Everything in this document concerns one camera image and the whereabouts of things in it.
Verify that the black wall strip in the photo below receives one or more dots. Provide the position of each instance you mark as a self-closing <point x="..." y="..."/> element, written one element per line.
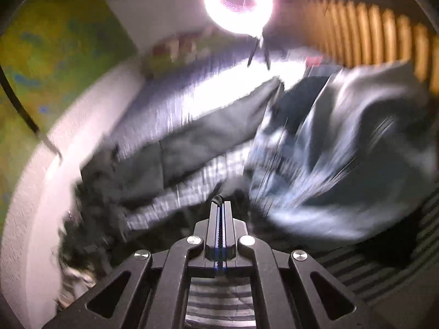
<point x="20" y="109"/>

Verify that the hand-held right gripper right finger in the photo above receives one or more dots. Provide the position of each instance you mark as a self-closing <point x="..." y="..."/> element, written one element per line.
<point x="229" y="233"/>

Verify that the folded green patterned blanket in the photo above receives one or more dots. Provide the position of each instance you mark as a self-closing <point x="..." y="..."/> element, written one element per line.
<point x="161" y="58"/>

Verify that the black tripod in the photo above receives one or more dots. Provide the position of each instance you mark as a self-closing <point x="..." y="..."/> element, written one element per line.
<point x="265" y="53"/>

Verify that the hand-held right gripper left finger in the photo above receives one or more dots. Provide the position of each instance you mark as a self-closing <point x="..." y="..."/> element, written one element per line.
<point x="214" y="226"/>

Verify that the black pants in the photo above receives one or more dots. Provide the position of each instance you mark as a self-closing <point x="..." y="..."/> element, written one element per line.
<point x="192" y="137"/>

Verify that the wall map poster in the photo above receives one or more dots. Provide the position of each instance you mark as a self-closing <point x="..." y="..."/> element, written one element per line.
<point x="51" y="58"/>

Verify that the striped bed sheet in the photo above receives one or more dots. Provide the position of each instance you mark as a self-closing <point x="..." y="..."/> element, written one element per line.
<point x="205" y="174"/>

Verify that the wooden bed rail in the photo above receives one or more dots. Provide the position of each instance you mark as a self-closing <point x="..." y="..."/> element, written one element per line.
<point x="363" y="31"/>

